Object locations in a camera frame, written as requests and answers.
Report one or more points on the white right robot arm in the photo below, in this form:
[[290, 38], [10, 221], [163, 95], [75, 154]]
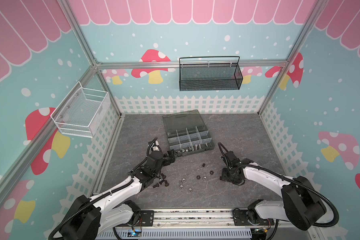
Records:
[[299, 205]]

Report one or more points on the white wire mesh basket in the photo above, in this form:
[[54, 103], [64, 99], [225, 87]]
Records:
[[81, 112]]

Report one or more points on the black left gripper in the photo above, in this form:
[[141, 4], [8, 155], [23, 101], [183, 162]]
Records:
[[171, 156]]

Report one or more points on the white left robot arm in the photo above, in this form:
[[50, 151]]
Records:
[[108, 207]]

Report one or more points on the black wire mesh basket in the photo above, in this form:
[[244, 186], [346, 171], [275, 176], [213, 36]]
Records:
[[216, 73]]

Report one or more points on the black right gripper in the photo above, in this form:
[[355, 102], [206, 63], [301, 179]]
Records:
[[228, 172]]

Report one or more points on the green transparent compartment organizer box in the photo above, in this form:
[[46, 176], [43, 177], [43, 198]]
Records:
[[187, 133]]

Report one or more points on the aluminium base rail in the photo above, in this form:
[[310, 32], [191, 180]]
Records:
[[165, 224]]

